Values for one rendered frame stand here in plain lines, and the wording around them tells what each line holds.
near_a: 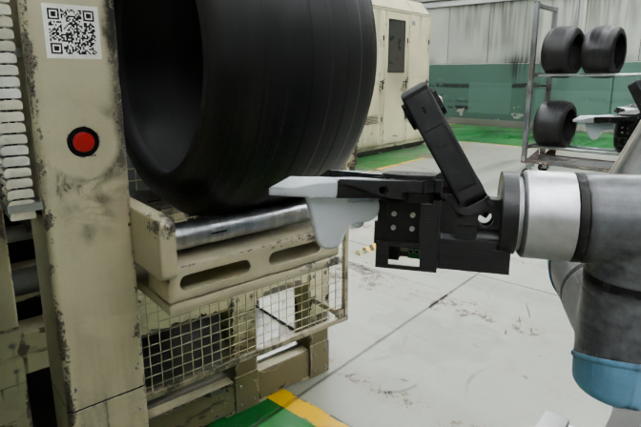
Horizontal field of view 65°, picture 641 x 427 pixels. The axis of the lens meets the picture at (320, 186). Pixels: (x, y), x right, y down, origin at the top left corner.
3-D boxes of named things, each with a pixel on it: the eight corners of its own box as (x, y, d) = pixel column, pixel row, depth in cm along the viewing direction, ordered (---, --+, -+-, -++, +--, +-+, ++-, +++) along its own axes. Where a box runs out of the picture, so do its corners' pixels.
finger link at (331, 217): (277, 254, 39) (383, 250, 42) (279, 178, 39) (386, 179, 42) (266, 247, 42) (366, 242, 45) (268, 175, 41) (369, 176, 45)
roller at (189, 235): (166, 256, 80) (164, 230, 79) (155, 250, 84) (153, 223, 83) (332, 217, 102) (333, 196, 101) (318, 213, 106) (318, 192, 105)
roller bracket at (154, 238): (162, 283, 77) (157, 221, 75) (85, 225, 107) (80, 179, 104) (182, 278, 79) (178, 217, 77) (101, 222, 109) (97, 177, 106)
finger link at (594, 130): (571, 141, 127) (613, 140, 123) (571, 117, 126) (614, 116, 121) (572, 138, 130) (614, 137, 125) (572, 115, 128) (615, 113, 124)
